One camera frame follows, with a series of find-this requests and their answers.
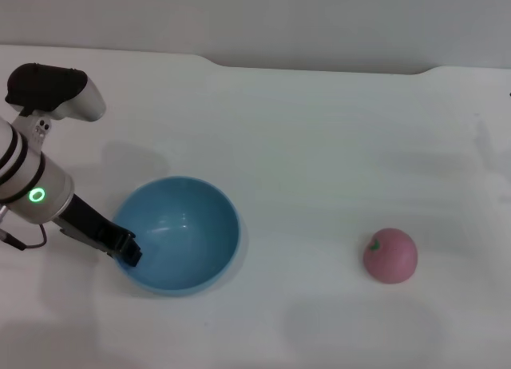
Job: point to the blue bowl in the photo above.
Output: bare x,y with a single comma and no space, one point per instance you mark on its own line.
191,233

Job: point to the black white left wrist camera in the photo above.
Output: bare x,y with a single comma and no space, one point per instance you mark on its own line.
52,89

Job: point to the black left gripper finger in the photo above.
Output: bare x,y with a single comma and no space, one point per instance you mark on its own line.
131,251

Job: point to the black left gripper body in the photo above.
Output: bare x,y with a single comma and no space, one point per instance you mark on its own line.
89,229

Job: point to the pink toy peach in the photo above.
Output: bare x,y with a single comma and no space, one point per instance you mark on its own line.
393,259

